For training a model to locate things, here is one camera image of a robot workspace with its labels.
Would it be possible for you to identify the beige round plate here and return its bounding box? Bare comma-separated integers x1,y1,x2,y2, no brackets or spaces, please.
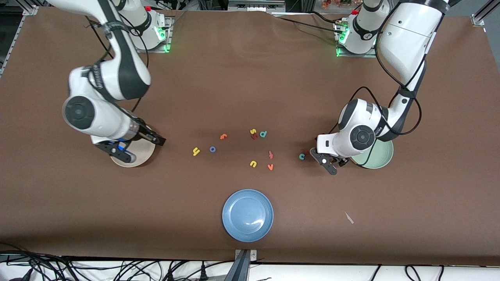
109,137,156,168

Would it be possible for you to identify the pale green round plate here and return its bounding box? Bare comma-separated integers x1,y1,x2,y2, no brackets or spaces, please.
350,139,394,169

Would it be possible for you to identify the blue round plate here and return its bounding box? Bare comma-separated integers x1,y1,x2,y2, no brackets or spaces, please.
222,189,274,243

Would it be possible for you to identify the orange plant decoration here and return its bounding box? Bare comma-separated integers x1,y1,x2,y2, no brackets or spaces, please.
321,0,353,9

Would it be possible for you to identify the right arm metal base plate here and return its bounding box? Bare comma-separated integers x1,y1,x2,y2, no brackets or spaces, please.
130,16,173,53

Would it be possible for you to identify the black base cable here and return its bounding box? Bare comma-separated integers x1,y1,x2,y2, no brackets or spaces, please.
271,15,339,34
309,10,344,25

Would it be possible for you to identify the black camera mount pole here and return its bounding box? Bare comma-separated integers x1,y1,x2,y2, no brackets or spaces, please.
224,250,250,281

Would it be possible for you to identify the aluminium frame beam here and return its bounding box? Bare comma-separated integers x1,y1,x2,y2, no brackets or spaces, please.
228,0,286,13

